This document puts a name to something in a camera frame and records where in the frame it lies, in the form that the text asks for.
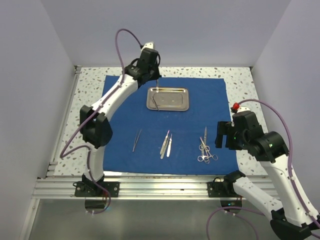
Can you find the steel forceps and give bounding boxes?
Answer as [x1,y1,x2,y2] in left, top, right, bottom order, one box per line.
[151,79,160,112]

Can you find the steel surgical scissors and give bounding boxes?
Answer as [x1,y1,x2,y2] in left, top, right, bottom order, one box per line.
[197,137,210,164]

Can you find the blue surgical cloth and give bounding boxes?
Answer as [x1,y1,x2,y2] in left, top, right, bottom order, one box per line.
[103,77,238,175]

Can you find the white handled scalpel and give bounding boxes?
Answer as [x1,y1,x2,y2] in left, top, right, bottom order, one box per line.
[166,134,173,158]

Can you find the steel scalpel handle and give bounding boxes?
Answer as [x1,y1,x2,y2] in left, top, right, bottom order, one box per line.
[160,130,170,159]

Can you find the steel tweezers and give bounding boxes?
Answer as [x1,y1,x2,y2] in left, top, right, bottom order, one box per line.
[132,129,142,152]

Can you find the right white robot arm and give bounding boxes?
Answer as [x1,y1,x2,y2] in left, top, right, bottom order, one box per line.
[215,110,320,240]

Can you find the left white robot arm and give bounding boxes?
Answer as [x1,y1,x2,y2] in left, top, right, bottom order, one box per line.
[80,42,161,150]

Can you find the steel instrument tray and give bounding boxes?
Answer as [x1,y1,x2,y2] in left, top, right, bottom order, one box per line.
[146,87,190,112]

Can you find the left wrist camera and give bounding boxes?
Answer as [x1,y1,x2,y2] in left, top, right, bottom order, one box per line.
[141,41,156,50]

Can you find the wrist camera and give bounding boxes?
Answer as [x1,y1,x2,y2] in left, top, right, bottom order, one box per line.
[141,41,156,50]
[230,102,250,114]

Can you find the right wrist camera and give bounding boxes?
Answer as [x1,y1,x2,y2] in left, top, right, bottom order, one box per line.
[230,102,250,114]

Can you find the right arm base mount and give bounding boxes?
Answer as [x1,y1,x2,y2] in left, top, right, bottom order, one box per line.
[206,170,246,198]

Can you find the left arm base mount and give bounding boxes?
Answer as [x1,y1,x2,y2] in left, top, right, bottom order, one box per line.
[72,179,120,198]

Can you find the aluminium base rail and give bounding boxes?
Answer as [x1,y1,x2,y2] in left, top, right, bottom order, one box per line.
[32,174,296,201]

